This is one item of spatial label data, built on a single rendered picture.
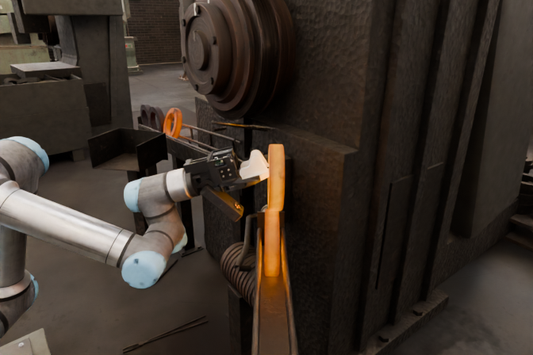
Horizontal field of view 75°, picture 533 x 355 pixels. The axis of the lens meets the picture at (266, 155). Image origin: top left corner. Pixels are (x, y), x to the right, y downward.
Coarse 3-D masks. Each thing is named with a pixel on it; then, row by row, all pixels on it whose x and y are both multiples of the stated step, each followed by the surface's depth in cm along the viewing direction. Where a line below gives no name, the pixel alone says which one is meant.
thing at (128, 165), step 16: (128, 128) 167; (96, 144) 156; (112, 144) 166; (128, 144) 171; (144, 144) 148; (160, 144) 159; (96, 160) 158; (112, 160) 164; (128, 160) 162; (144, 160) 150; (160, 160) 160; (128, 176) 160; (144, 176) 163; (144, 224) 168
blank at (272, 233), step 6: (270, 216) 79; (276, 216) 79; (270, 222) 77; (276, 222) 77; (270, 228) 76; (276, 228) 76; (270, 234) 76; (276, 234) 76; (270, 240) 75; (276, 240) 75; (270, 246) 75; (276, 246) 75; (270, 252) 75; (276, 252) 75; (264, 258) 76; (270, 258) 75; (276, 258) 75; (270, 264) 76; (276, 264) 76; (270, 270) 77; (276, 270) 77; (270, 276) 79; (276, 276) 79
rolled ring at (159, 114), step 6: (150, 108) 201; (156, 108) 196; (150, 114) 203; (156, 114) 195; (162, 114) 195; (150, 120) 206; (162, 120) 194; (150, 126) 208; (156, 126) 207; (162, 126) 195
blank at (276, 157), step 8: (272, 144) 80; (280, 144) 80; (272, 152) 76; (280, 152) 76; (272, 160) 74; (280, 160) 75; (272, 168) 74; (280, 168) 74; (272, 176) 73; (280, 176) 73; (272, 184) 73; (280, 184) 73; (272, 192) 74; (280, 192) 74; (272, 200) 75; (280, 200) 75; (272, 208) 77; (280, 208) 77
